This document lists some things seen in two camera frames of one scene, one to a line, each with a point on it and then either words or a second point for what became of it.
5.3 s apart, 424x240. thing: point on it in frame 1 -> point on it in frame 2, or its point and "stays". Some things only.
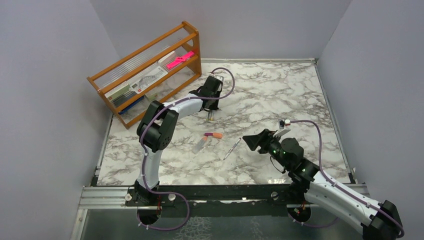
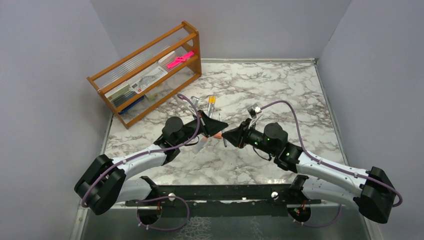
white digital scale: [144, 81] stays
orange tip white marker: [199, 145] stays
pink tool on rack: [179, 59] stays
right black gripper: [262, 139] -> [243, 130]
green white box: [120, 94] stays
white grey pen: [232, 148] -> [224, 139]
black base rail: [217, 201] stays
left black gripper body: [213, 104] -> [190, 128]
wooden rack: [152, 73] stays
